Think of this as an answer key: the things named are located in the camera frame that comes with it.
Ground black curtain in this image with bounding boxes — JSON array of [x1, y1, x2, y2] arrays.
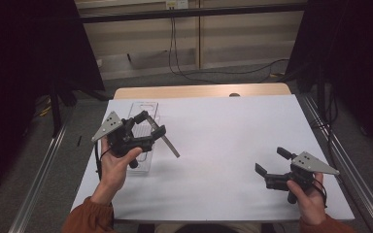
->
[[284, 0, 373, 163], [0, 0, 107, 203]]

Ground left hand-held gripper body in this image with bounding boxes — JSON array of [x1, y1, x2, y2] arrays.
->
[[90, 111, 154, 170]]

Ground black floor cables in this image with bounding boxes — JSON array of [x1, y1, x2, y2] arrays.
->
[[310, 82, 339, 163]]

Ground person's right hand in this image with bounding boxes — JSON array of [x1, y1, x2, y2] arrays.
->
[[286, 172, 328, 227]]

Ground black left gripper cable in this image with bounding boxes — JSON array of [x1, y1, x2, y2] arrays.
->
[[93, 141, 112, 182]]

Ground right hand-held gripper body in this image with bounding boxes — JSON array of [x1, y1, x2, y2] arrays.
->
[[264, 150, 341, 205]]

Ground black horizontal bar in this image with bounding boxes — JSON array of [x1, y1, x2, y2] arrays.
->
[[78, 2, 309, 24]]

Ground yellow floor cable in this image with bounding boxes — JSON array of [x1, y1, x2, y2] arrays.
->
[[35, 96, 53, 118]]

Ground metal floor rail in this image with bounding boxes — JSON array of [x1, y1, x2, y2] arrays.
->
[[7, 105, 76, 233], [299, 92, 373, 233]]

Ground black hanging wall cables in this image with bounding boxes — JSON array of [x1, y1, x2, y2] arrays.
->
[[167, 16, 290, 85]]

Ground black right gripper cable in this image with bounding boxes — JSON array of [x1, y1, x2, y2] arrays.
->
[[313, 178, 328, 209]]

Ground white wall socket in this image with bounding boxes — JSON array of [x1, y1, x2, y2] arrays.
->
[[165, 0, 189, 11]]

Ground black metal stand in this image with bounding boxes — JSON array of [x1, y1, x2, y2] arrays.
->
[[49, 76, 79, 139], [314, 61, 328, 115]]

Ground white table mat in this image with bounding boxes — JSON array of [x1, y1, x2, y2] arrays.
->
[[70, 94, 356, 225]]

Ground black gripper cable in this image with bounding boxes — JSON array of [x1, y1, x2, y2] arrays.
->
[[93, 141, 112, 182], [313, 178, 328, 209]]

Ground clear plastic packaging box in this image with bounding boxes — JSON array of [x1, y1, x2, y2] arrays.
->
[[126, 101, 161, 175]]

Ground person's left hand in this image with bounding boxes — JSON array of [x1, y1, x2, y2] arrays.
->
[[99, 136, 144, 196]]

